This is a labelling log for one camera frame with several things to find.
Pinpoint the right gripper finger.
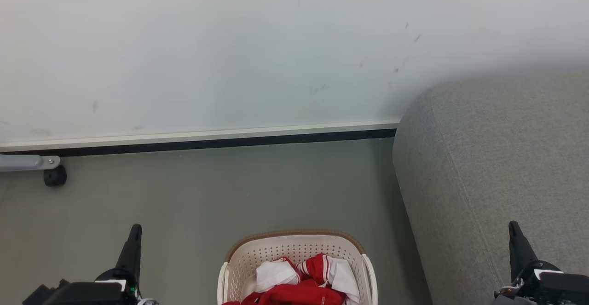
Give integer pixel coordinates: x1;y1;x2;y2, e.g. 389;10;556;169
508;220;539;282

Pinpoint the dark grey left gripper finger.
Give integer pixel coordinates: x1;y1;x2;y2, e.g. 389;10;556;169
115;224;143;288

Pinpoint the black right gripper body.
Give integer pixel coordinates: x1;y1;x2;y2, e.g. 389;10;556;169
491;260;589;305

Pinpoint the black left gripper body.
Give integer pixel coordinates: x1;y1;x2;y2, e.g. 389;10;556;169
22;268;158;305

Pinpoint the red and white garment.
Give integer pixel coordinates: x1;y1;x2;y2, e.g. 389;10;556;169
222;253;361;305

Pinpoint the grey fabric sofa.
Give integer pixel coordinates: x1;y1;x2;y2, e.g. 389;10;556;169
392;68;589;305

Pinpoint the black caster wheel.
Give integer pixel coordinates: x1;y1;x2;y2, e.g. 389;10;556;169
44;165;68;187

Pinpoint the white and black baseboard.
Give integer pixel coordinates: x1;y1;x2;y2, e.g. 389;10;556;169
0;118;402;157

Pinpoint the grey furniture leg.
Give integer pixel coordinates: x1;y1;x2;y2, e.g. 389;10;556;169
0;154;61;173

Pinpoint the white perforated laundry basket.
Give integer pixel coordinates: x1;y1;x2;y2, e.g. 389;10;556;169
217;230;379;305

